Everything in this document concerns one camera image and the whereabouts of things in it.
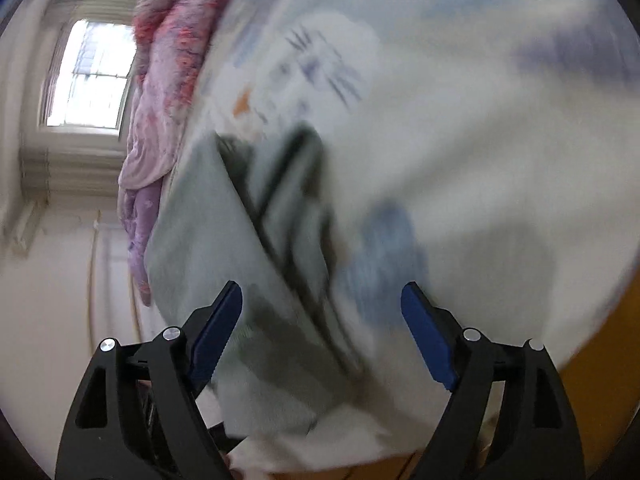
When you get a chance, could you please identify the grey beige curtain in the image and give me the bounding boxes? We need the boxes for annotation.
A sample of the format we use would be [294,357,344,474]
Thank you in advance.
[5,130,126,256]

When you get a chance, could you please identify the window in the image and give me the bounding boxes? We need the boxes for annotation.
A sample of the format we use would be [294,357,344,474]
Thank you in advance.
[37,17,138,136]

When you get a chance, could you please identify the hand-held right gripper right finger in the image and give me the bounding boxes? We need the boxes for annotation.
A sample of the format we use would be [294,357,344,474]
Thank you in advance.
[400,281,586,480]

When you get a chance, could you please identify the grey zip hoodie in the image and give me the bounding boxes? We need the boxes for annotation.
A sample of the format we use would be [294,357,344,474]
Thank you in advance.
[145,132,371,441]

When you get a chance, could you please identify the purple floral quilt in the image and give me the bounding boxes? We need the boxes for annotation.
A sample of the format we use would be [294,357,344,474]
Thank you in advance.
[117,0,251,308]

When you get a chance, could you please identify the bed with floral sheet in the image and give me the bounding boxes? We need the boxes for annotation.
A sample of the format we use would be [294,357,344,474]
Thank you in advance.
[190,0,640,476]

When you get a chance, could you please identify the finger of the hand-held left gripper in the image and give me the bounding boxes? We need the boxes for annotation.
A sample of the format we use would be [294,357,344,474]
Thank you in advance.
[250,125,333,246]

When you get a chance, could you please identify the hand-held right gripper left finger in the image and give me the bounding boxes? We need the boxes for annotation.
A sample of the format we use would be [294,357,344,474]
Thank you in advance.
[54,280,244,480]

